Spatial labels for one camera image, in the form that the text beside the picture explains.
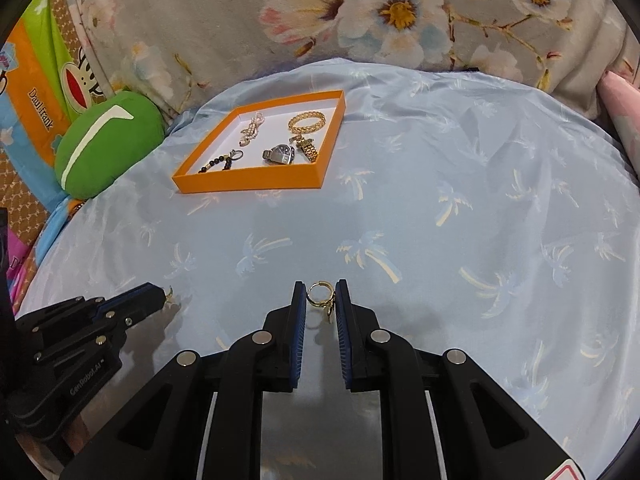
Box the gold hoop earring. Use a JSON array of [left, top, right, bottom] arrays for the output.
[[306, 281, 335, 322], [165, 286, 175, 306]]

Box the black bead bracelet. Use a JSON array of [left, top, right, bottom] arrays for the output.
[[197, 148, 245, 175]]

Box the gold wrist watch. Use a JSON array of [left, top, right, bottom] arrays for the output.
[[288, 134, 318, 164]]

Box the green plush pillow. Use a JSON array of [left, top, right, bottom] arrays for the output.
[[54, 91, 165, 200]]

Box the light blue palm-print sheet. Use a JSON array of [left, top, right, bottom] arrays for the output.
[[22, 61, 639, 479]]

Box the orange cardboard tray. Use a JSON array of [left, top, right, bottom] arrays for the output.
[[172, 90, 346, 194]]

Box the pearl and gold brooch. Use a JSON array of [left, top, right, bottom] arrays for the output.
[[239, 112, 265, 148]]

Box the orange cartoon print cushion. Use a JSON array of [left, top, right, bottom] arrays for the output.
[[0, 0, 112, 271]]

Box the grey floral blanket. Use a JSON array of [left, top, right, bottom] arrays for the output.
[[67, 0, 639, 117]]

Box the pink pillow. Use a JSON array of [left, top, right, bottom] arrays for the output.
[[598, 72, 640, 172]]

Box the gold woven cuff bracelet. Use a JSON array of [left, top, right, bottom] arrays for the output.
[[287, 109, 328, 137]]

